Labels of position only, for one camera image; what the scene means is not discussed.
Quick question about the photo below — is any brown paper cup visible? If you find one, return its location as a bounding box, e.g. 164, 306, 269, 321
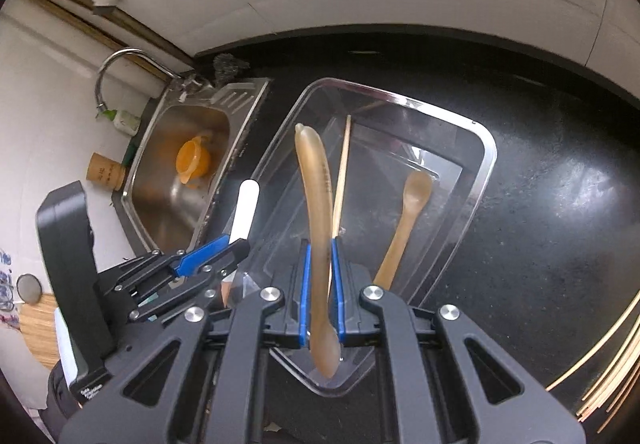
86, 153, 128, 190

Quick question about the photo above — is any clear plastic container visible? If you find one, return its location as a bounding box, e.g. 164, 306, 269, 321
240, 77, 498, 397

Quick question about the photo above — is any chrome faucet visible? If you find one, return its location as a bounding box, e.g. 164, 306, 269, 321
95, 48, 211, 112

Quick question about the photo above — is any orange plastic cup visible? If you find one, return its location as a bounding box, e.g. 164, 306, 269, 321
175, 135, 213, 185

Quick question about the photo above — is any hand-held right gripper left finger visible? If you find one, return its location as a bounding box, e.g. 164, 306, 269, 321
59, 239, 313, 444

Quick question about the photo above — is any stainless steel sink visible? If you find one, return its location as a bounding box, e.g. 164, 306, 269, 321
120, 77, 273, 257

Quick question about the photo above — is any steel wool scrubber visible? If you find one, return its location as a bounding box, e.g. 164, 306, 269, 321
212, 53, 248, 82

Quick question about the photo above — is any round grey disc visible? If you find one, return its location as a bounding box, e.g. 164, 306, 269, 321
16, 274, 42, 302

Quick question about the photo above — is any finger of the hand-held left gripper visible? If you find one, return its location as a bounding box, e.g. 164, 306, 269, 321
97, 236, 251, 299
127, 268, 227, 323

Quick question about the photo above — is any white dish soap bottle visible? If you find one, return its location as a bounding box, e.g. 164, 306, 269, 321
97, 108, 141, 132

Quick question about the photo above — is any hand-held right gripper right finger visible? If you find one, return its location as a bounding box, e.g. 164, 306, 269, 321
331, 237, 586, 444

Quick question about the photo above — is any large brown spoon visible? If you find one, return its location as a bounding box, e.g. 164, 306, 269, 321
294, 123, 343, 380

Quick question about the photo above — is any wooden cutting board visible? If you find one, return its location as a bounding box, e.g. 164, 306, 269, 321
17, 291, 63, 370

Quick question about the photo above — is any white handled utensil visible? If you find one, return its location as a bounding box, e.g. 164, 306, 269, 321
220, 179, 261, 310

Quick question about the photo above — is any small brown spoon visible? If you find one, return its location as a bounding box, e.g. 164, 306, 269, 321
372, 169, 433, 292

